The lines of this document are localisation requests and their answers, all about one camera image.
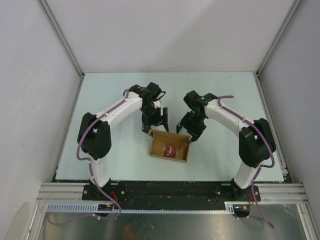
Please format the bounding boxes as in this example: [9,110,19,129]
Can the left aluminium corner post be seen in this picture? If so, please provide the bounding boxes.
[37,0,84,79]

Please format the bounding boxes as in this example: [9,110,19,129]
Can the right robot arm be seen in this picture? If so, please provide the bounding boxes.
[176,90,276,201]

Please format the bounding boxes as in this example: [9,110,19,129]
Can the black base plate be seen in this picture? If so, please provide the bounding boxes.
[82,180,261,202]

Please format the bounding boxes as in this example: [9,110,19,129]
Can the aluminium corner post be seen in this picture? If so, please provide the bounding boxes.
[37,0,84,79]
[256,0,305,76]

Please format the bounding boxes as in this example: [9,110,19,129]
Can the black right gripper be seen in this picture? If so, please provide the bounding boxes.
[176,112,207,144]

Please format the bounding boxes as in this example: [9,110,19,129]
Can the brown cardboard box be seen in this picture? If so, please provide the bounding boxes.
[148,129,191,163]

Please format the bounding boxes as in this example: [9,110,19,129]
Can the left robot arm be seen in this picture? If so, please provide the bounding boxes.
[76,82,170,200]

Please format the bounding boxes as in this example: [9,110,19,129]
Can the small red packet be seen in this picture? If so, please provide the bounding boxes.
[163,144,178,158]

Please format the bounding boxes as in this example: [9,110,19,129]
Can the aluminium frame rail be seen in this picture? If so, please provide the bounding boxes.
[36,181,309,204]

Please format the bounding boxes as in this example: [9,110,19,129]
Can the right aluminium corner post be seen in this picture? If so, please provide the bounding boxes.
[256,0,305,76]

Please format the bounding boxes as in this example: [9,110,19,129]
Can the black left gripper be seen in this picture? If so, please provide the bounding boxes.
[140,104,169,138]

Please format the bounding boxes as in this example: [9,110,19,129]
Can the grey slotted cable duct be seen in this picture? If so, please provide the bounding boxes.
[44,202,236,215]

